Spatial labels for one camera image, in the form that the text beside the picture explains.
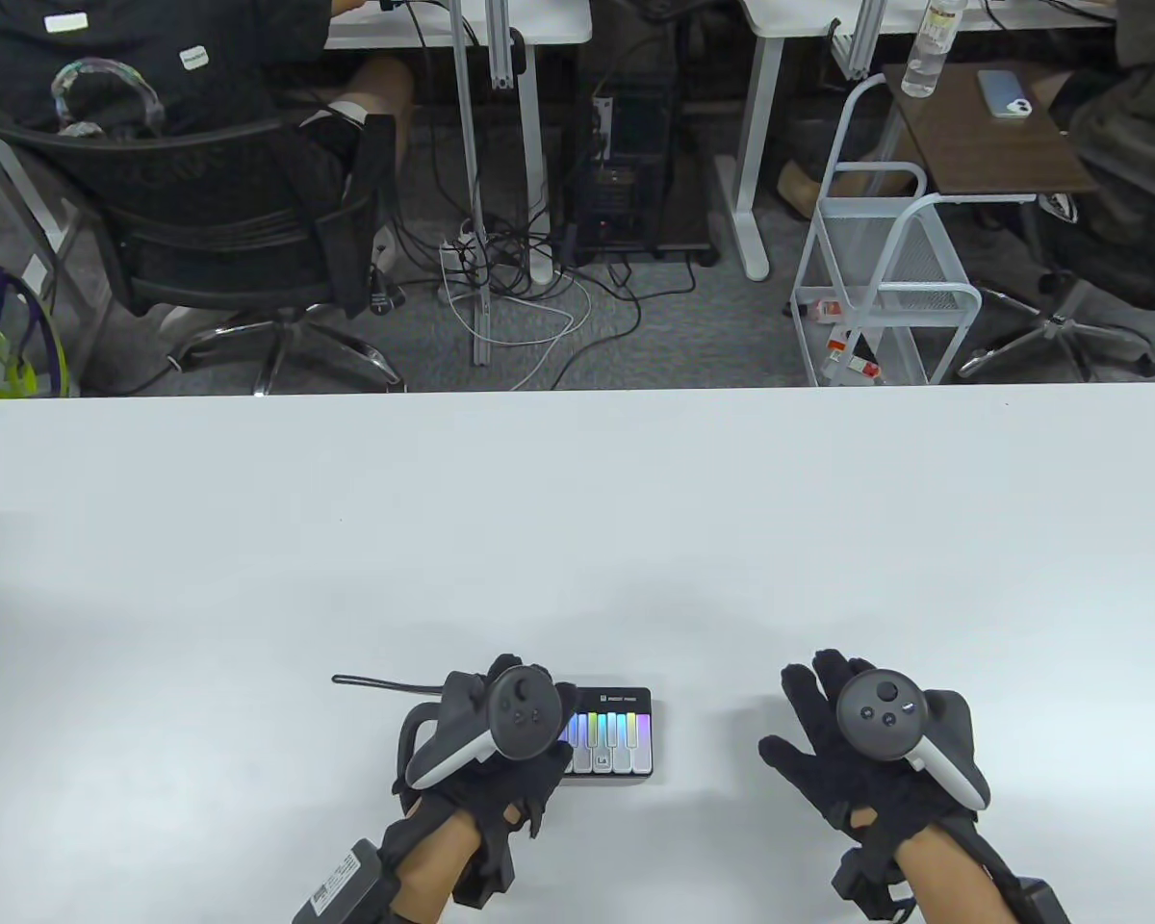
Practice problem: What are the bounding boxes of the person's left hand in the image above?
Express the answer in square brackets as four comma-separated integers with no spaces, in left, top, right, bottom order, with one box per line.
[392,654,578,840]

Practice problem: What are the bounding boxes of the person's right hand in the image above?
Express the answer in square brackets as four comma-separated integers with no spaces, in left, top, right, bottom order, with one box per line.
[758,650,990,858]

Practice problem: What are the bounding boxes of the grey hand controller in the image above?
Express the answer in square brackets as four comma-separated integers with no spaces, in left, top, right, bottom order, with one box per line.
[404,666,561,788]
[835,671,989,811]

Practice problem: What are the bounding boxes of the black toy piano white keys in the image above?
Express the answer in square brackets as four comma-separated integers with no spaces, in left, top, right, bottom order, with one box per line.
[556,686,655,783]

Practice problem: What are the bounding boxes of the black piano lanyard strap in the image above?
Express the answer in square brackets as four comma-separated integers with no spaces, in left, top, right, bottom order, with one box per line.
[332,674,449,696]

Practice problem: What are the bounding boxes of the person's left forearm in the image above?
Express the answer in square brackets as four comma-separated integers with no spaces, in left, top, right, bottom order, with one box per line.
[375,808,487,924]

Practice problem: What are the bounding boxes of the person's right forearm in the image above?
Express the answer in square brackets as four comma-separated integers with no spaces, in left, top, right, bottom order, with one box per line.
[893,833,1016,924]

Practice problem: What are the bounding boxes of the black left wrist sensor box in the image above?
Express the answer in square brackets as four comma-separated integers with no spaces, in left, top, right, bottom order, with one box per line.
[294,839,386,924]

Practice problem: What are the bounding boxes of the black wrist sensor box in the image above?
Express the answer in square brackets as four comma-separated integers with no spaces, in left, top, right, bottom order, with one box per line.
[1011,876,1071,924]
[294,839,386,924]

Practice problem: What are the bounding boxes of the black right wrist sensor box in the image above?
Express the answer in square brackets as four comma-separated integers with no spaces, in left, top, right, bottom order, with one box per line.
[1011,876,1071,924]

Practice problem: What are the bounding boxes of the red and white packet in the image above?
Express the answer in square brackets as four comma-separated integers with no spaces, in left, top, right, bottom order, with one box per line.
[825,327,882,381]

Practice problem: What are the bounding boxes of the white metal trolley cart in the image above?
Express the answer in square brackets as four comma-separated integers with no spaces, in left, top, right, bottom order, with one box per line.
[789,75,983,388]

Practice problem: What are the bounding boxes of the black chair with chrome base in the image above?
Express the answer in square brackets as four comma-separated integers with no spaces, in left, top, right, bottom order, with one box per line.
[953,144,1155,381]

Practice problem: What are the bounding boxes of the white power strip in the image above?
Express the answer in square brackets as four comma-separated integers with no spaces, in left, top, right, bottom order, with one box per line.
[440,221,482,290]

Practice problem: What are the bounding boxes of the black computer tower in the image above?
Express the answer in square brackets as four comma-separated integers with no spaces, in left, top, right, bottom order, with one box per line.
[566,72,680,266]

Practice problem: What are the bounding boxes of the brown wooden side table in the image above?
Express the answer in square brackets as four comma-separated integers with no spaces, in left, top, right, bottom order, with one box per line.
[881,63,1098,208]

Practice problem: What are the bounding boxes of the black mesh office chair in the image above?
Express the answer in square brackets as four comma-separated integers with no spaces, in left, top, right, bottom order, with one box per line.
[0,111,410,396]

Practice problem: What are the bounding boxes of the light blue smartphone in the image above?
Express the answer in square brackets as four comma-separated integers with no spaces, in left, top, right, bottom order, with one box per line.
[977,67,1036,119]

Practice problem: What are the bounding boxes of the clear plastic water bottle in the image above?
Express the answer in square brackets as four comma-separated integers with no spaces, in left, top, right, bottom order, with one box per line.
[900,0,968,99]

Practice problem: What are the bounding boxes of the short aluminium profile piece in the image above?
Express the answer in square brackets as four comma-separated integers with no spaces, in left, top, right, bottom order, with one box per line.
[486,0,526,92]
[831,0,888,80]

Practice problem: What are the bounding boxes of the white office desk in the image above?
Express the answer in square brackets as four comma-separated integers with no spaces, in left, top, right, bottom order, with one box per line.
[712,0,1117,282]
[322,0,593,285]

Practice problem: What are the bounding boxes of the clear iridescent headphones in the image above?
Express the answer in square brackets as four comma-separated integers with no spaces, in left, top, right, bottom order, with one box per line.
[48,56,165,136]

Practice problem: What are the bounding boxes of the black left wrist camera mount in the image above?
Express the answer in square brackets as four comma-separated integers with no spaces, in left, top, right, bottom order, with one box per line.
[454,818,516,908]

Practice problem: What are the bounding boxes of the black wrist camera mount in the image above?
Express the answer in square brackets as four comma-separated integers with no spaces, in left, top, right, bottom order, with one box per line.
[454,818,516,908]
[833,852,915,924]

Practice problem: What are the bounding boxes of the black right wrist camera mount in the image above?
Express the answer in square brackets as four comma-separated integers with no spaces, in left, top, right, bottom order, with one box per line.
[833,852,915,924]

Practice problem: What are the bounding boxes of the white cable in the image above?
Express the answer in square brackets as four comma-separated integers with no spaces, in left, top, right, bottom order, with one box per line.
[446,274,594,349]

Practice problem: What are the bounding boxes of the black cable tangle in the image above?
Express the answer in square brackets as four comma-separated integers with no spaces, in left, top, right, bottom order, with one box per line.
[385,125,699,391]

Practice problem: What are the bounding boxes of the long aluminium profile post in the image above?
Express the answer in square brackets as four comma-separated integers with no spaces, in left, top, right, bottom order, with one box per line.
[450,0,492,367]

